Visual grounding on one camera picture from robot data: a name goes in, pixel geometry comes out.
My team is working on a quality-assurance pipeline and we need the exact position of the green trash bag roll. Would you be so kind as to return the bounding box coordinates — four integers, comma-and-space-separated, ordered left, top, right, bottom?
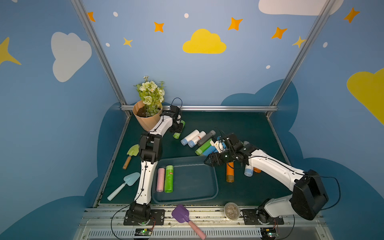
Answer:
164, 165, 174, 193

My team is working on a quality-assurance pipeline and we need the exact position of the pink trash bag roll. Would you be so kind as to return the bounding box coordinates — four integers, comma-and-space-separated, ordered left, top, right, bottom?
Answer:
156, 168, 166, 193

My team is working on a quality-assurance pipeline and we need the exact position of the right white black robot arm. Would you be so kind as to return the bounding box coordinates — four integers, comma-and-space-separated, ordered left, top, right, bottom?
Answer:
204, 134, 329, 225

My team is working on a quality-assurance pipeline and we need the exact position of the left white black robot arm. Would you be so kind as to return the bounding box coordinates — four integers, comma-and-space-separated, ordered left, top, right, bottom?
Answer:
131, 105, 185, 213

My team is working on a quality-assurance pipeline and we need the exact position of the white roll blue end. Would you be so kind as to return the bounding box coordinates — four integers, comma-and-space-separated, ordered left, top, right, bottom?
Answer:
244, 165, 254, 177

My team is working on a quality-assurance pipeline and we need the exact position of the dark grey trash bag roll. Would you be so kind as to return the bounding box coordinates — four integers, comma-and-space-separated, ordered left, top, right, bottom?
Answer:
197, 130, 216, 147

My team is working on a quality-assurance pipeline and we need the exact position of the teal plastic storage box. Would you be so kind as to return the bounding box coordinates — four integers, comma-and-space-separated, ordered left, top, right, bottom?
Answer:
151, 156, 219, 205

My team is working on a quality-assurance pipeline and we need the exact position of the white blue trash bag roll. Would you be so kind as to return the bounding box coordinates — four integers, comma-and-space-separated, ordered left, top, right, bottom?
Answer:
181, 130, 200, 146

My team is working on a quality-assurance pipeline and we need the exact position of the beige flower pot with plant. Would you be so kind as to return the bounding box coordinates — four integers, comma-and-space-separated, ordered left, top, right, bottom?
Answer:
133, 76, 165, 131

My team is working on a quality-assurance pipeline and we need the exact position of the round clear lid dish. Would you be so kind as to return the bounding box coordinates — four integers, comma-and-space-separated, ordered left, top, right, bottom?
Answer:
224, 202, 241, 221

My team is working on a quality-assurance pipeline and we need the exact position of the light blue toy shovel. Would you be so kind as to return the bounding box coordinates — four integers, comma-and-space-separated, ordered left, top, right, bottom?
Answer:
107, 172, 141, 201

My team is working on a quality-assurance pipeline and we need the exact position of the right circuit board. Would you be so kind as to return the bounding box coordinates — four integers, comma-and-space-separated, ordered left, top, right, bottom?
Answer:
260, 228, 279, 240

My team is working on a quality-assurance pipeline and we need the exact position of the circuit board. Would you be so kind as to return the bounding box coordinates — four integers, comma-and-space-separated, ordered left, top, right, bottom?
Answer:
135, 229, 153, 237
260, 228, 279, 240

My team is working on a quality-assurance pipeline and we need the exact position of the left circuit board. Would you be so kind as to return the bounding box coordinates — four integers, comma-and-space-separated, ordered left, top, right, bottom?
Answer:
135, 229, 153, 237

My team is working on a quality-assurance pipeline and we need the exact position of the aluminium frame rail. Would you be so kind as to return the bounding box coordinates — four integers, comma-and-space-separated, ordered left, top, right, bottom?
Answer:
121, 103, 278, 113

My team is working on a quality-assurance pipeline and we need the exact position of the green trowel wooden handle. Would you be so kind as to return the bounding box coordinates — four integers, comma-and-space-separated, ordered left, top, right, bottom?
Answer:
123, 144, 140, 170

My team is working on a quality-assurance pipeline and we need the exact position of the purple toy shovel pink handle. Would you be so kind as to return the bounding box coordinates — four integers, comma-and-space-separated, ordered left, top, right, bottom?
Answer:
172, 205, 207, 240

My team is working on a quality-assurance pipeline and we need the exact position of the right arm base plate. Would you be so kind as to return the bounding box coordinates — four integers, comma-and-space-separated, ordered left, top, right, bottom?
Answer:
241, 209, 284, 225

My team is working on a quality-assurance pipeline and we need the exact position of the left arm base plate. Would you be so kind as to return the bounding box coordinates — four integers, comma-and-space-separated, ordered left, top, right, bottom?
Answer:
123, 209, 165, 226

